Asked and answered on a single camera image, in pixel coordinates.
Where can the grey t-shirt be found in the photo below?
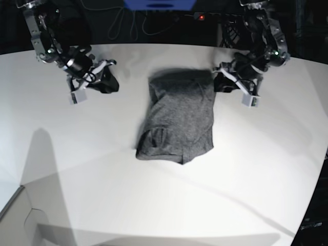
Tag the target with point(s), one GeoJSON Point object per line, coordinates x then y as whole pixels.
{"type": "Point", "coordinates": [180, 117]}

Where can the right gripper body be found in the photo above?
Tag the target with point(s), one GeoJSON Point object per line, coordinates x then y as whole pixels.
{"type": "Point", "coordinates": [84, 72]}

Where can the blue box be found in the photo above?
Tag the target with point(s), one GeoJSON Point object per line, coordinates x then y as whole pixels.
{"type": "Point", "coordinates": [143, 5]}

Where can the white table partition panel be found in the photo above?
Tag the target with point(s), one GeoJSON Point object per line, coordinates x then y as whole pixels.
{"type": "Point", "coordinates": [26, 220]}

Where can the black power strip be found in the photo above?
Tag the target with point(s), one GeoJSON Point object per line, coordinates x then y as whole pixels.
{"type": "Point", "coordinates": [217, 17]}

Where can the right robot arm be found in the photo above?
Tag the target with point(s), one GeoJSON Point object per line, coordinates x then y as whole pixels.
{"type": "Point", "coordinates": [51, 45]}

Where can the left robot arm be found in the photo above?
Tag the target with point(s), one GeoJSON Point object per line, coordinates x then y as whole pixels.
{"type": "Point", "coordinates": [259, 43]}

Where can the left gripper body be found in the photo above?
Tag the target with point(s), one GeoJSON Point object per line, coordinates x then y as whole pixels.
{"type": "Point", "coordinates": [241, 72]}

